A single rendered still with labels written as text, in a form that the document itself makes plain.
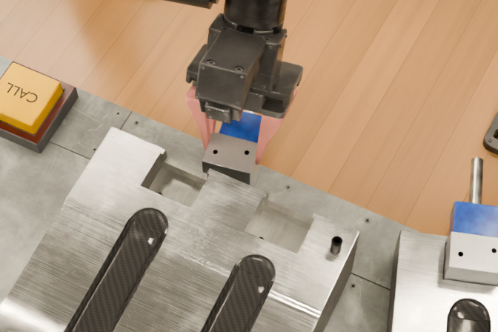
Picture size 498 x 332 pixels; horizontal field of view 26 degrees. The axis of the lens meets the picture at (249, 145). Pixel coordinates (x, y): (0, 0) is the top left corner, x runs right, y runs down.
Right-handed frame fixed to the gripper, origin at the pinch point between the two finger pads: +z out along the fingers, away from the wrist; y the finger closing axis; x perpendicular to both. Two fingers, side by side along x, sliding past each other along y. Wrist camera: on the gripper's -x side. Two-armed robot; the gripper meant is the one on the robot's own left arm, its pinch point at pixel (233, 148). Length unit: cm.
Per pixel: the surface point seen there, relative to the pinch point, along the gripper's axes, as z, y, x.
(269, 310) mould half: 4.7, 8.5, -17.0
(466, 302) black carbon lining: 4.3, 25.3, -9.2
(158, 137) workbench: 3.2, -8.9, 3.4
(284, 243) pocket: 3.1, 7.9, -9.1
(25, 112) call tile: 1.3, -22.0, -1.0
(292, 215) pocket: 0.8, 7.9, -7.6
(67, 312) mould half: 7.4, -8.5, -21.3
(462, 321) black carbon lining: 5.5, 25.4, -10.5
